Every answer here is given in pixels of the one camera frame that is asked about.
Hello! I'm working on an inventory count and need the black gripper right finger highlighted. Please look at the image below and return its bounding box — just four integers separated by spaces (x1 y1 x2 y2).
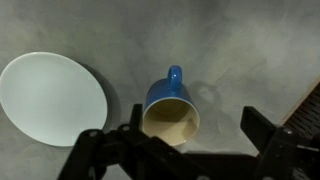
240 106 320 180

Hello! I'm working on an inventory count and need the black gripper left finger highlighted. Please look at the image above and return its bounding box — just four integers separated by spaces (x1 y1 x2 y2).
56 103 208 180

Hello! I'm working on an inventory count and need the blue mug with cream inside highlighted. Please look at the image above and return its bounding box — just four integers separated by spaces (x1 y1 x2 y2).
141 64 201 147

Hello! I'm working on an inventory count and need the white round plate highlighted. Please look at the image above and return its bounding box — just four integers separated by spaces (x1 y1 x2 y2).
0 51 109 148

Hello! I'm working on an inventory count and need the dark grey patterned sofa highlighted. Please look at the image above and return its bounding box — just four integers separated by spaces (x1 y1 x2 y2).
283 83 320 134

